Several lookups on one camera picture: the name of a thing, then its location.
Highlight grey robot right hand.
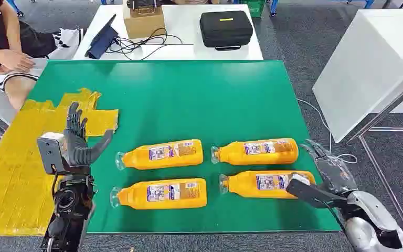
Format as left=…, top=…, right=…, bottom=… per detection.
left=300, top=139, right=358, bottom=195

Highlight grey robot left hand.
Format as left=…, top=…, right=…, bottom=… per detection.
left=62, top=101, right=114, bottom=175

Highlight person's right hand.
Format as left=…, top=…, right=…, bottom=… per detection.
left=0, top=49, right=35, bottom=72

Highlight orange drink bottle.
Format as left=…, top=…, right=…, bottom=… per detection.
left=219, top=170, right=316, bottom=200
left=109, top=178, right=208, bottom=211
left=210, top=138, right=300, bottom=166
left=115, top=139, right=204, bottom=171

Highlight dark tablet with cover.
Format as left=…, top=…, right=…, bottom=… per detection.
left=84, top=14, right=120, bottom=60

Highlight large white table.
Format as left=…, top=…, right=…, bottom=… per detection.
left=312, top=8, right=403, bottom=143

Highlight green table mat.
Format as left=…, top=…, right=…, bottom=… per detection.
left=27, top=59, right=342, bottom=234

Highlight brown cardboard box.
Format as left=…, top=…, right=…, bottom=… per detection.
left=123, top=6, right=166, bottom=39

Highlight black carry case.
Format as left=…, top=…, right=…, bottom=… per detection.
left=199, top=10, right=254, bottom=51

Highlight green plastic crate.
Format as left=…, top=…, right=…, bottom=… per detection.
left=239, top=0, right=267, bottom=18

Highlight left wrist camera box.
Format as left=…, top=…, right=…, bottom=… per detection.
left=36, top=132, right=67, bottom=175

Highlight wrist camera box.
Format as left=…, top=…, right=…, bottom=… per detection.
left=36, top=132, right=67, bottom=175
left=285, top=173, right=346, bottom=209

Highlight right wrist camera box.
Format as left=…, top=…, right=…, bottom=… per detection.
left=285, top=173, right=346, bottom=209

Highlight white floor cable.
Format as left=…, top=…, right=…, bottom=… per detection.
left=297, top=98, right=358, bottom=165

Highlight metal table frame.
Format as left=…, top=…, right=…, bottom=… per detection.
left=345, top=55, right=403, bottom=234

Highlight black cables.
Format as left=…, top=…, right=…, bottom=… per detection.
left=105, top=27, right=195, bottom=61

